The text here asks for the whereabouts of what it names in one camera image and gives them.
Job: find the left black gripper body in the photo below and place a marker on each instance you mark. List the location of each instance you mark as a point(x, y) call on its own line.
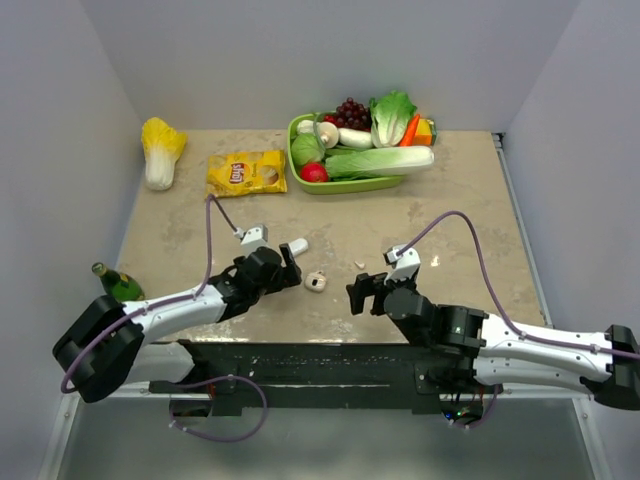
point(279, 281)

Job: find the beige mushroom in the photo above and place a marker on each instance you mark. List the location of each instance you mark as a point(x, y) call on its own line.
point(327, 133)

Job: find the green champagne bottle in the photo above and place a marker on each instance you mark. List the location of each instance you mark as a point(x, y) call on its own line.
point(120, 286)

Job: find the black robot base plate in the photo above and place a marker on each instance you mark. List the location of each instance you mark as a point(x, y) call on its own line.
point(351, 376)

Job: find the red apple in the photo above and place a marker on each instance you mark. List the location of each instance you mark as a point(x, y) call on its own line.
point(314, 172)

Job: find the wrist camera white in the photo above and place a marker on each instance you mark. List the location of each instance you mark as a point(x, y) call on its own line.
point(252, 239)
point(403, 263)

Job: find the orange carrot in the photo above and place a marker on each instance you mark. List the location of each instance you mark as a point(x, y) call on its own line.
point(410, 131)

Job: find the white earbud charging case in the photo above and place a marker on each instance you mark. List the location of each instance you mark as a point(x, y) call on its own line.
point(298, 246)

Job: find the orange pumpkin slice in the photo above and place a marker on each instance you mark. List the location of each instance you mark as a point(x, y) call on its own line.
point(426, 132)

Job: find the aluminium frame rail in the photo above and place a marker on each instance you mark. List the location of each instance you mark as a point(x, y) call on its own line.
point(525, 240)

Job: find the beige earbud case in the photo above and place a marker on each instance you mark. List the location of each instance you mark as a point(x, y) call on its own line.
point(315, 282)

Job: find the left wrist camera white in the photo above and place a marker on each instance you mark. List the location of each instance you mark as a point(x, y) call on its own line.
point(252, 239)

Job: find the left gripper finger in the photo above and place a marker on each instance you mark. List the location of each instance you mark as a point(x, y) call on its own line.
point(287, 255)
point(294, 276)

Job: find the white daikon radish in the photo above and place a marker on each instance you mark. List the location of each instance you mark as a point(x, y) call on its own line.
point(355, 139)

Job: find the green leafy lettuce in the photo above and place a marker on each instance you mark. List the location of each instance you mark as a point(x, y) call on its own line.
point(390, 117)

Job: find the round green cabbage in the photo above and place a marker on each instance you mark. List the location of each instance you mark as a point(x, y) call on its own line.
point(306, 149)

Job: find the yellow napa cabbage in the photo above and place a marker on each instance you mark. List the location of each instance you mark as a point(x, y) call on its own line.
point(163, 146)

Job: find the yellow Lays chips bag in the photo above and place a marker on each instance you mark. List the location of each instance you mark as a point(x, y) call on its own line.
point(246, 173)

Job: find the long white green cabbage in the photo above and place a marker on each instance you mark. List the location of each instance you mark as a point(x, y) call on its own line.
point(380, 162)

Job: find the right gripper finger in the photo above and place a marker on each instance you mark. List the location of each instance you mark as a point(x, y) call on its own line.
point(366, 280)
point(357, 292)

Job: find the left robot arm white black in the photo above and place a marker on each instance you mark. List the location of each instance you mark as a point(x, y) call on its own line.
point(112, 343)

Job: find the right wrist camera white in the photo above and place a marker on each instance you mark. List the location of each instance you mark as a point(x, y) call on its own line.
point(403, 263)

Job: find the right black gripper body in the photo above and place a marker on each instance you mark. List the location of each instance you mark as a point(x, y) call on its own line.
point(378, 294)

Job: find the purple grapes bunch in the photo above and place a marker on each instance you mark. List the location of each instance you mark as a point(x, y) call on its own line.
point(352, 115)

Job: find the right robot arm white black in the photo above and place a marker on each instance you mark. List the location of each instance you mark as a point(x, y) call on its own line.
point(490, 351)

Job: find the green plastic basket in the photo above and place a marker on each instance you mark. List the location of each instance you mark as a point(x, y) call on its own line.
point(334, 187)

